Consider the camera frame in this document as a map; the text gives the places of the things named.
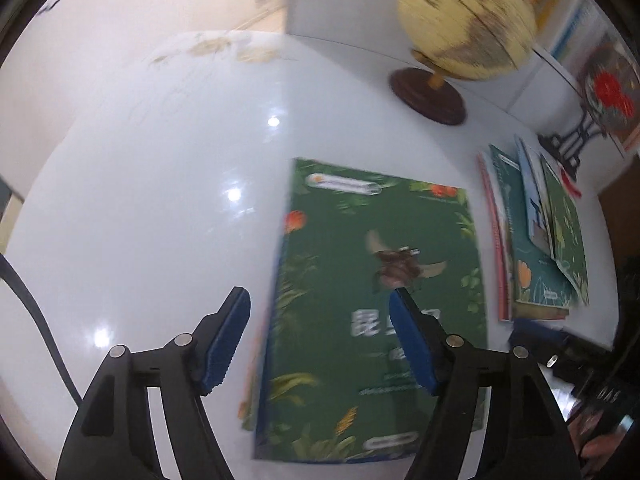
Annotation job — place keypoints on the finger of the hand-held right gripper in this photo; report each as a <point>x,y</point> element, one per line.
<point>540,335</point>

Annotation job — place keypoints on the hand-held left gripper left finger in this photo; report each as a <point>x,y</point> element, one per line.
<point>225,340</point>

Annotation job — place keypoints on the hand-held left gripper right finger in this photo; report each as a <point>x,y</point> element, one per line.
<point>415,345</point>

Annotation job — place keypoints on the large teal tulip book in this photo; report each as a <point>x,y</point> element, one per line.
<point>525,260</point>

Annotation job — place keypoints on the light blue pagoda book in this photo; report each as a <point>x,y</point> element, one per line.
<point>535,195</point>

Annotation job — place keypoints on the person's right hand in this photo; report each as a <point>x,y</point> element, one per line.
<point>600,445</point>

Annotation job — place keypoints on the red tassel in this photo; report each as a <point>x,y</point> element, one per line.
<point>570,185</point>

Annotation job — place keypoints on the red flower fan ornament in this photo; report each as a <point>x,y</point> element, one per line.
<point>607,90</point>

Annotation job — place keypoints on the yellow desk globe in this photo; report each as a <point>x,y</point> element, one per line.
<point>465,15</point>

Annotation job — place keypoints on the white bookshelf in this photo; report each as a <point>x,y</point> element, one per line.
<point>350,5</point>

